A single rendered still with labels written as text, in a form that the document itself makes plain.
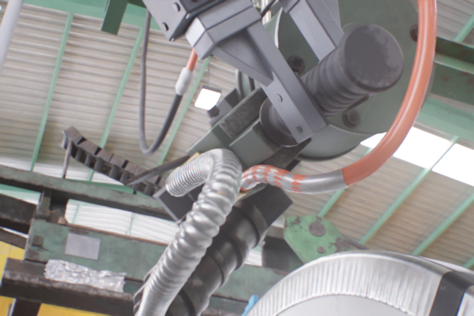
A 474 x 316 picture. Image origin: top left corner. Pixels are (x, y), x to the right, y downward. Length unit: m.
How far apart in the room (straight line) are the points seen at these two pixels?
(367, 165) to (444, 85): 3.57
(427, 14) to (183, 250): 0.26
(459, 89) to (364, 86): 3.69
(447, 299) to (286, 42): 0.23
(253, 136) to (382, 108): 0.12
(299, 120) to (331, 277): 0.33
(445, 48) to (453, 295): 3.67
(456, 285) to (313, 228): 1.33
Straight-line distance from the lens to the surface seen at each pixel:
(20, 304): 1.73
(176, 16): 0.46
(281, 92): 0.47
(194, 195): 0.73
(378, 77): 0.43
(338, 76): 0.43
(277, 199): 0.72
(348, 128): 0.58
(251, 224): 0.69
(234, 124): 0.57
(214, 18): 0.46
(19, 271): 1.62
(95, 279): 1.63
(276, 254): 1.92
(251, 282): 1.75
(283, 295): 0.88
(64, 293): 1.61
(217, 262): 0.66
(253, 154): 0.56
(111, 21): 3.47
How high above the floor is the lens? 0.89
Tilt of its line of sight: 41 degrees up
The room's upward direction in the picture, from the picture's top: straight up
